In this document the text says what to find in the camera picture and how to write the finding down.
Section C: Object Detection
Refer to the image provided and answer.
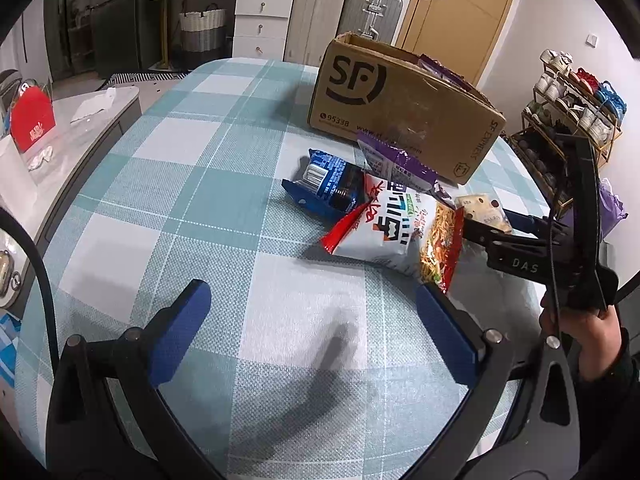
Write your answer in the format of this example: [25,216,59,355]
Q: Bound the grey side table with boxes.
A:
[0,82,141,307]

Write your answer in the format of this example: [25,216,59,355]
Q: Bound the person's right hand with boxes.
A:
[538,294,624,384]

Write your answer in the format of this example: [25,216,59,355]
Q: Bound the wooden door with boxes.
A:
[395,0,526,79]

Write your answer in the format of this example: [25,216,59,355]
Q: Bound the purple snack packet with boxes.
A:
[418,53,474,92]

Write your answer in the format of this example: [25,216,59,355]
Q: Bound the person's right forearm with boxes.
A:
[570,329,640,480]

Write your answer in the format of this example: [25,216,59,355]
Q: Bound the dark glass cabinet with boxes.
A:
[42,0,96,81]

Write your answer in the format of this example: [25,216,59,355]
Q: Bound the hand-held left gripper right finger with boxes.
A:
[415,282,576,480]

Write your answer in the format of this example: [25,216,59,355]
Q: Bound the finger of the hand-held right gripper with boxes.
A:
[462,217,506,251]
[502,208,551,234]

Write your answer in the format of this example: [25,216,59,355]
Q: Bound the metal shoe rack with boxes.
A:
[509,50,629,212]

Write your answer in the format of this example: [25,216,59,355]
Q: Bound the silver suitcase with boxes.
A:
[339,0,404,46]

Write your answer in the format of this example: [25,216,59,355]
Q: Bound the purple plastic bag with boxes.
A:
[597,177,629,239]

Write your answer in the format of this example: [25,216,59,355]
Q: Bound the patterned rug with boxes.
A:
[102,67,191,86]

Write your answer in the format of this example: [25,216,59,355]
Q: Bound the blue box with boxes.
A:
[0,310,21,387]

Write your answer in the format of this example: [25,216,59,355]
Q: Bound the woven laundry basket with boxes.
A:
[178,4,227,54]

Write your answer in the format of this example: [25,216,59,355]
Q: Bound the beige suitcase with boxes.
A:
[283,0,350,66]

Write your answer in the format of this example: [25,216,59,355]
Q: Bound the purple candy packet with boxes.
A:
[357,129,459,209]

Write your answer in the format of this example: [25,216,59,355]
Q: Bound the white red chip packet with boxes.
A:
[321,174,441,276]

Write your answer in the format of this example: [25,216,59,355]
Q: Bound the blue cookie packet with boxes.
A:
[281,148,362,221]

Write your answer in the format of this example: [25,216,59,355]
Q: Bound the white desk with drawers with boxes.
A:
[150,0,296,61]

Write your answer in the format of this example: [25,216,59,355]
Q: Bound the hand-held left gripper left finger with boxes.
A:
[47,279,221,480]

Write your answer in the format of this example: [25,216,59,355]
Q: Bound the rows of sneakers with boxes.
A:
[522,49,628,146]

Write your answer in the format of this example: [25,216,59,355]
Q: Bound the dark fridge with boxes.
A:
[87,0,162,77]

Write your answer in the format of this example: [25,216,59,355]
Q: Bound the white biscuit packet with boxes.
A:
[454,194,514,235]

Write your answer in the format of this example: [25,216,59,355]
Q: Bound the brown cardboard box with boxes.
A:
[306,31,507,186]

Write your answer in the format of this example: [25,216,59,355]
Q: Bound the white tissue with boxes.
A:
[70,87,119,124]

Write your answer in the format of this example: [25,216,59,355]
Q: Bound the black cable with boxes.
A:
[0,207,56,377]

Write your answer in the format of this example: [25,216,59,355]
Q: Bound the orange noodle snack packet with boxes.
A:
[419,205,466,295]

